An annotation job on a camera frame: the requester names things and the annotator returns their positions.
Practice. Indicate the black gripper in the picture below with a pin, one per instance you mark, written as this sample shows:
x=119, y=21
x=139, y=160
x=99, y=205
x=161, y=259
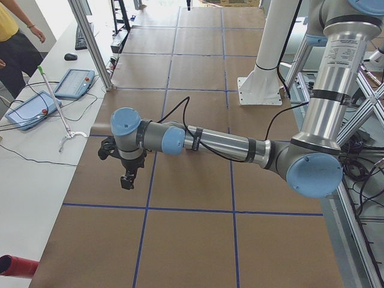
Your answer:
x=132, y=163

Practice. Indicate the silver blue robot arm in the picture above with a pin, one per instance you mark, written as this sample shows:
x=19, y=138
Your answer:
x=309, y=161

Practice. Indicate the reacher grabber stick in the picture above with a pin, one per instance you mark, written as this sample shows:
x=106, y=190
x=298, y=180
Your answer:
x=70, y=134

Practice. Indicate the blue teach pendant far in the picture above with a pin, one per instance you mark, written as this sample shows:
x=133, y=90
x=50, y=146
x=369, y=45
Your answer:
x=74, y=83

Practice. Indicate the blue teach pendant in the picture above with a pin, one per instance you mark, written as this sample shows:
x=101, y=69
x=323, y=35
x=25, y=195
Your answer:
x=74, y=83
x=32, y=111

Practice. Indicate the blue teach pendant near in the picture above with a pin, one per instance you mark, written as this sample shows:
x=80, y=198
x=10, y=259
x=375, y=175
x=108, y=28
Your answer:
x=32, y=111

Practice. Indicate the black computer mouse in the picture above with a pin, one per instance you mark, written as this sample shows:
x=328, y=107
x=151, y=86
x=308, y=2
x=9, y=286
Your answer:
x=70, y=57

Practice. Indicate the red cylinder object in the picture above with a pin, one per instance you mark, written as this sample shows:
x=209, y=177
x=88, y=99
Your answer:
x=13, y=266

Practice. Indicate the black keyboard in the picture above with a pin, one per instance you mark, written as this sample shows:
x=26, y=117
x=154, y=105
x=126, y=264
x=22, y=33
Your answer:
x=80, y=43

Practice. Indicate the person in yellow shirt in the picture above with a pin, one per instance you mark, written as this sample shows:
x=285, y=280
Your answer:
x=18, y=54

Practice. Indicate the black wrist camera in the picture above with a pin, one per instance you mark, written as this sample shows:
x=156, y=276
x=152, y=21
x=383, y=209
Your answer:
x=108, y=148

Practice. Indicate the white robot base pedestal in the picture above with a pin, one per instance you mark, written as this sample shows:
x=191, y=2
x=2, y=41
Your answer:
x=261, y=86

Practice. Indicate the aluminium frame post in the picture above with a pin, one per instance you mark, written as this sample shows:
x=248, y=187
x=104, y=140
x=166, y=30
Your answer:
x=82, y=21

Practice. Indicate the aluminium frame rail right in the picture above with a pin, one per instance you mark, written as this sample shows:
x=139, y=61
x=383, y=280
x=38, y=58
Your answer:
x=355, y=210

